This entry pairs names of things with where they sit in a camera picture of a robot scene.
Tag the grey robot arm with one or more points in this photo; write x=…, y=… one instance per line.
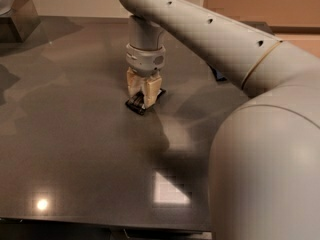
x=264, y=167

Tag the dark blue snack packet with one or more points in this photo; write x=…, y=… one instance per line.
x=218, y=76

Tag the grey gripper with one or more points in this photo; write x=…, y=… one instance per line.
x=145, y=60

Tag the black rxbar chocolate wrapper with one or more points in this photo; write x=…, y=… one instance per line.
x=136, y=103

